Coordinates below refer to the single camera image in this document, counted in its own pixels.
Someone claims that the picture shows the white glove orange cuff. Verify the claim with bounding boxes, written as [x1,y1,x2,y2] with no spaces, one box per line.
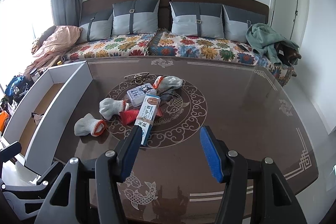
[74,113,106,137]

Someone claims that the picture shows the red packet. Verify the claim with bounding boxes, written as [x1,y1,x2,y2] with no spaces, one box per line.
[120,109,153,126]

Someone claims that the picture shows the white blue toothpaste box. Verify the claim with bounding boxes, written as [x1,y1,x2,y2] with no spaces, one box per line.
[134,94,161,146]

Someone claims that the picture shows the clear plastic case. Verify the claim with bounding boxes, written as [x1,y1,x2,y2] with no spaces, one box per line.
[126,83,157,107]

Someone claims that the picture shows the black eyeglasses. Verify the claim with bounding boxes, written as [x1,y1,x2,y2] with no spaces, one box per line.
[158,89,177,106]

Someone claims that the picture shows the gold hair claw clip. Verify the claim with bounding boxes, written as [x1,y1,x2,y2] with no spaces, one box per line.
[124,72,149,85]

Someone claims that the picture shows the white cardboard box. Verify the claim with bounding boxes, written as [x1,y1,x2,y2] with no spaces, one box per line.
[1,61,93,175]

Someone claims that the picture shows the orange bag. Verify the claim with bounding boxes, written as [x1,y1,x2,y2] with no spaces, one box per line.
[0,110,10,133]

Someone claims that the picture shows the blue cloth pile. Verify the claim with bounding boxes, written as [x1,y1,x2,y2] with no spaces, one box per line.
[5,76,30,98]

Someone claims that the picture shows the green garment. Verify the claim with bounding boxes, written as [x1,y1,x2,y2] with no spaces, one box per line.
[246,23,299,64]

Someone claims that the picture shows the floral sofa cover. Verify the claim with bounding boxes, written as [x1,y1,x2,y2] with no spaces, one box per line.
[62,30,294,86]

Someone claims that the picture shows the pink blanket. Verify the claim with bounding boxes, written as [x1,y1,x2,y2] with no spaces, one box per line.
[23,26,82,77]

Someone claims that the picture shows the grey cushion far left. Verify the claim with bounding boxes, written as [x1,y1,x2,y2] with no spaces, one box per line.
[77,8,113,44]

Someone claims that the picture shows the grey cushion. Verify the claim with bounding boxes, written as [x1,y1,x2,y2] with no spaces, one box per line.
[170,2,224,39]
[112,0,160,36]
[223,5,266,43]
[77,8,113,44]

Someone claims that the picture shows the grey cushion far right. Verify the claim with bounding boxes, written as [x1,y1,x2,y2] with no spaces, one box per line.
[223,5,266,43]

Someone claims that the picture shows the grey cushion centre right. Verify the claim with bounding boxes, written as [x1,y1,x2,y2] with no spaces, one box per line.
[170,2,224,39]

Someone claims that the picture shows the grey cushion centre left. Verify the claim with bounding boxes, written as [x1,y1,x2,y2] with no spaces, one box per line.
[112,0,160,36]

